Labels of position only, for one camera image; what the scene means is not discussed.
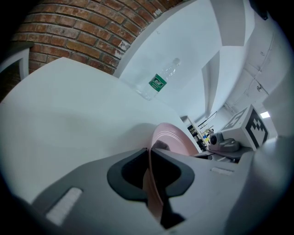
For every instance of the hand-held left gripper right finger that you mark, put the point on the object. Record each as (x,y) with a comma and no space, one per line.
(206,195)

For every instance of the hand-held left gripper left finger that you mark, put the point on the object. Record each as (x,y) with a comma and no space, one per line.
(92,183)

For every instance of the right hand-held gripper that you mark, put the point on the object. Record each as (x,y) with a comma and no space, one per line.
(252,128)

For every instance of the big pink plate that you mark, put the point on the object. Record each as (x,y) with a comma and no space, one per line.
(174,140)

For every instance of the ceiling light panel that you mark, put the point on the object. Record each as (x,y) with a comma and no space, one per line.
(264,114)

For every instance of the white table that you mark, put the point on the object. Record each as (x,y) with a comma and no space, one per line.
(57,114)

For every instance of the clear water bottle green label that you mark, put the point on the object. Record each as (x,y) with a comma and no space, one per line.
(157,83)

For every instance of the grey fisheye camera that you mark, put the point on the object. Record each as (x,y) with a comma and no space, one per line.
(224,143)

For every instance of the white chair frame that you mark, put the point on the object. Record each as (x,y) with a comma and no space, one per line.
(24,68)

